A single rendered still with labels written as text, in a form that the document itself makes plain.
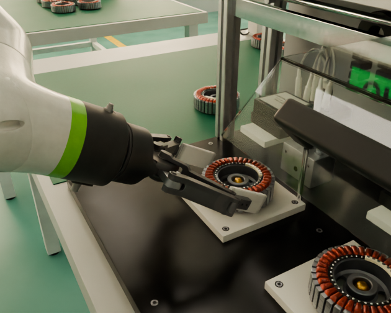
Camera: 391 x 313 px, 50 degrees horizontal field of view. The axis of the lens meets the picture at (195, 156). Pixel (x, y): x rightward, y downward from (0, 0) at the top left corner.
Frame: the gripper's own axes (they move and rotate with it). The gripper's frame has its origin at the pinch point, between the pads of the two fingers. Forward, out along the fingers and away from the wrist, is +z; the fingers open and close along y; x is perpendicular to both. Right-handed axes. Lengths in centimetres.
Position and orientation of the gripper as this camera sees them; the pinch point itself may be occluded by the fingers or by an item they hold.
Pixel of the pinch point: (229, 179)
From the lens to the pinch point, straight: 64.2
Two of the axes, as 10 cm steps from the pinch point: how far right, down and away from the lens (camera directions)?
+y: 4.9, 4.4, -7.5
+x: 4.3, -8.7, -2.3
